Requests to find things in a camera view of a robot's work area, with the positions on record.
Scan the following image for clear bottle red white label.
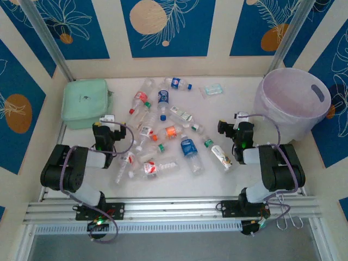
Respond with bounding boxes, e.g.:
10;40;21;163
135;110;160;152
127;157;182;181
114;151;137;186

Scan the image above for white colourful label bottle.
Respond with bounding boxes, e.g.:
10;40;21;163
202;136;234;172

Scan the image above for clear bottle red cap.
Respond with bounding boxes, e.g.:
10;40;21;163
128;78;157;114

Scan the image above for blue Pocari Sweat bottle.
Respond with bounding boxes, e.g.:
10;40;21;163
179;134;205;176

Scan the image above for clear bottle green white label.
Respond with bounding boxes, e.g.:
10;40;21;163
170;105;194;126

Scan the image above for orange label orange cap bottle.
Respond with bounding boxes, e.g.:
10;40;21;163
151;125;185;142

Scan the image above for pale lavender plastic bin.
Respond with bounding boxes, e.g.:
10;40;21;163
253;67;332;144

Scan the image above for blue label bottle round logo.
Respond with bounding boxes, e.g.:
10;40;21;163
164;77;194;91

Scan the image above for small clear bluish packet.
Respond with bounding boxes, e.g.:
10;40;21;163
200;83;224;97

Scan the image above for mint green zip pouch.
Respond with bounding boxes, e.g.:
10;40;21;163
61;78;115;130

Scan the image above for small circuit board green light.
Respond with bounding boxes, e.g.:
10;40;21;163
240;219;269;237
86;217;109;232

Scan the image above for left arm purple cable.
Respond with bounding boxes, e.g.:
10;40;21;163
60;121;135;244

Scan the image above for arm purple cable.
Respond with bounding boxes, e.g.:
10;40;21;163
60;121;135;244
243;113;300;232

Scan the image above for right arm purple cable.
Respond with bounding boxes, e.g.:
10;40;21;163
243;113;300;232

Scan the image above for long aluminium base rail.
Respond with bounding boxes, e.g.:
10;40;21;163
23;196;321;223

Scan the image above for bent metal wire hooks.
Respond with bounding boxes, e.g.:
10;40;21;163
275;200;304;231

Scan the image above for grey slotted cable duct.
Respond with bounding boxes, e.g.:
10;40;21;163
35;220;243;234

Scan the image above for aluminium frame post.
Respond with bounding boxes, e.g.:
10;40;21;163
265;0;318;77
20;0;74;82

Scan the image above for grey frame leg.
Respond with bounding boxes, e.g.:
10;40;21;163
15;224;38;261
308;217;337;261

